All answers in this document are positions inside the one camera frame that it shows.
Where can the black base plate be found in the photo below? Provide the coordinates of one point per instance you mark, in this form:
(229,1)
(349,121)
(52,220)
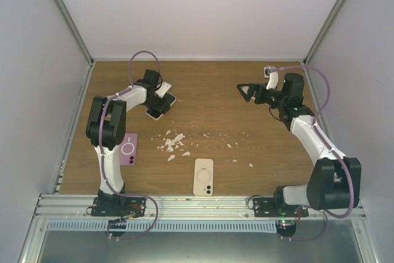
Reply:
(266,207)
(117,206)

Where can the aluminium corner post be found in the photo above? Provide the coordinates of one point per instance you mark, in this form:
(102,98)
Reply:
(74,31)
(333,13)

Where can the white paint chip patch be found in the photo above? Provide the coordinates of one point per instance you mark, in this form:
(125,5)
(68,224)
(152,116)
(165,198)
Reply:
(174,144)

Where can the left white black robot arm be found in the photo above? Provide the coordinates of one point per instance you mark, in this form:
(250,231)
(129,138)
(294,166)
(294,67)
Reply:
(106,128)

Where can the white phone face down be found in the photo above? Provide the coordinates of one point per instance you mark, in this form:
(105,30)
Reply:
(248,93)

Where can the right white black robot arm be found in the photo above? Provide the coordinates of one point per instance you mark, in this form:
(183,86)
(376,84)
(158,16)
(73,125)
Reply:
(334,185)

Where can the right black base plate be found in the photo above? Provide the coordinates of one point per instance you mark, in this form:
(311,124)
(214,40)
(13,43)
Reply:
(266,207)

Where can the beige phone case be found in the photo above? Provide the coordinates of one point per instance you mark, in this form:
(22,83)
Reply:
(158,115)

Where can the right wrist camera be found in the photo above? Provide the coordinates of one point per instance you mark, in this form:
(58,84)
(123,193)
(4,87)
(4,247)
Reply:
(271,73)

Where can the aluminium rail frame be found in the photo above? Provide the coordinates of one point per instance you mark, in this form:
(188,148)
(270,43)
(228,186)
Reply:
(170,207)

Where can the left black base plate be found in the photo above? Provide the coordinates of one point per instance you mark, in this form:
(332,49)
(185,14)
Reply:
(117,206)

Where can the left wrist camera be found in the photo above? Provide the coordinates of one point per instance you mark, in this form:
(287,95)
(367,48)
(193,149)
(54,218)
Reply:
(163,89)

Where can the beige phone with ring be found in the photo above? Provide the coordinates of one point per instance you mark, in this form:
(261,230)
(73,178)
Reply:
(203,177)

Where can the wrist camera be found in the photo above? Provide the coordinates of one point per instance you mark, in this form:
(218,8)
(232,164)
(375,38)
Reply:
(163,89)
(271,73)

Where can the grey slotted cable duct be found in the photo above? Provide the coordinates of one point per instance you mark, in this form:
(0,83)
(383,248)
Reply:
(170,226)

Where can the purple phone in case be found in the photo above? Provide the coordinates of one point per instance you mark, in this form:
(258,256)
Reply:
(128,149)

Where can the left aluminium corner post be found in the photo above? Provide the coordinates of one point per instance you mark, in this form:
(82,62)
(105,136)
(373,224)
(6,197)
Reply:
(74,31)

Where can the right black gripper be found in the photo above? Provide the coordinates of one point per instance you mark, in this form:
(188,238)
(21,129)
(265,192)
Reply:
(259,90)

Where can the right aluminium corner post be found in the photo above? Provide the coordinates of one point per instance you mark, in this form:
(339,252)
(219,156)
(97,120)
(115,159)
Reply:
(333,13)

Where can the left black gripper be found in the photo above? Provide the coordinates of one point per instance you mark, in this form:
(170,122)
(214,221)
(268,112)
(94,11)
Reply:
(162,107)

